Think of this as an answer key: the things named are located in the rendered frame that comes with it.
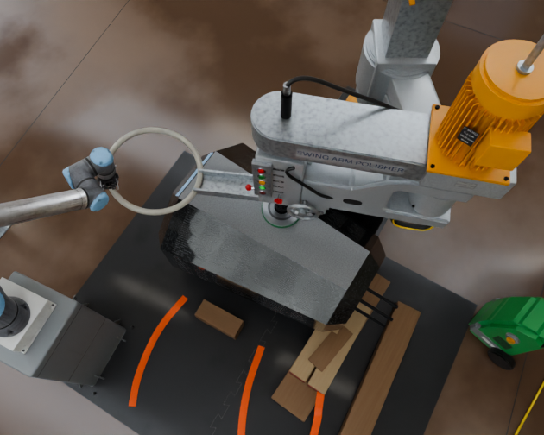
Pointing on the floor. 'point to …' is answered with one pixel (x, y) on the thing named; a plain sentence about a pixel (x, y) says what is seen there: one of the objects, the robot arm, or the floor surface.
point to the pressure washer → (516, 327)
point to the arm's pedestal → (62, 341)
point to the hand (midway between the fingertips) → (109, 184)
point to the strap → (245, 382)
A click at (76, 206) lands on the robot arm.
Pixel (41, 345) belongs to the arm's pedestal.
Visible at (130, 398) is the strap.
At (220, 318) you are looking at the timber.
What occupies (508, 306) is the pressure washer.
